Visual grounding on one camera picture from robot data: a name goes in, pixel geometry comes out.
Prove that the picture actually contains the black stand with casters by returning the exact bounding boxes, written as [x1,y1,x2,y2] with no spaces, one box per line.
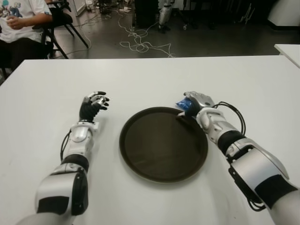
[172,9,190,31]

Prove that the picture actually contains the black cabinet on casters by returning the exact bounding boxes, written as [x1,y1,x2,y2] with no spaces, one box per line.
[135,0,160,30]

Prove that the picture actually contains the white rounded pillar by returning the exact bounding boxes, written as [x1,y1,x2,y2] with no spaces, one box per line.
[267,0,300,31]

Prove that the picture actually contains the white floor cable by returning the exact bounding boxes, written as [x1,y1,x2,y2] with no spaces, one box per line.
[82,11,175,58]

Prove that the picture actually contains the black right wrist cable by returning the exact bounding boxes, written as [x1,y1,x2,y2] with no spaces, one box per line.
[212,101,247,136]

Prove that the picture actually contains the white side table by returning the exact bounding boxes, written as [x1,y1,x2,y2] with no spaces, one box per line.
[273,43,300,71]

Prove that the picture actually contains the seated person in white shirt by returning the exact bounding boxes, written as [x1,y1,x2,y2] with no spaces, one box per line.
[0,0,53,71]

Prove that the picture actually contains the blue Oreo cookie packet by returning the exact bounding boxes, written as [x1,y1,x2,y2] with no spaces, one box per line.
[174,97,194,111]

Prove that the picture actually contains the black folding chair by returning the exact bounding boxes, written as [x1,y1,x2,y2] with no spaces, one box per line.
[32,3,90,59]

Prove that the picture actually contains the white humanoid robot legs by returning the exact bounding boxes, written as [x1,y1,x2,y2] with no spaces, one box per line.
[158,0,175,33]

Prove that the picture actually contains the round dark brown tray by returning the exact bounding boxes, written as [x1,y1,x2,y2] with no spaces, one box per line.
[119,106,209,183]

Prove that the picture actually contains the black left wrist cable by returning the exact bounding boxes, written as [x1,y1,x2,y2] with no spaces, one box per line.
[60,131,71,162]

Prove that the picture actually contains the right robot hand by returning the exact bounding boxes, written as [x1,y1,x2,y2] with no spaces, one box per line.
[175,90,215,121]

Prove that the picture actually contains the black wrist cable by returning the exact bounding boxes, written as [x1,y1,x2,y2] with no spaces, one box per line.
[60,131,71,162]
[212,101,247,136]

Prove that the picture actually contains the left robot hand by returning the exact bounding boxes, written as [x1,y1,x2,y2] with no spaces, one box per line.
[79,90,110,122]

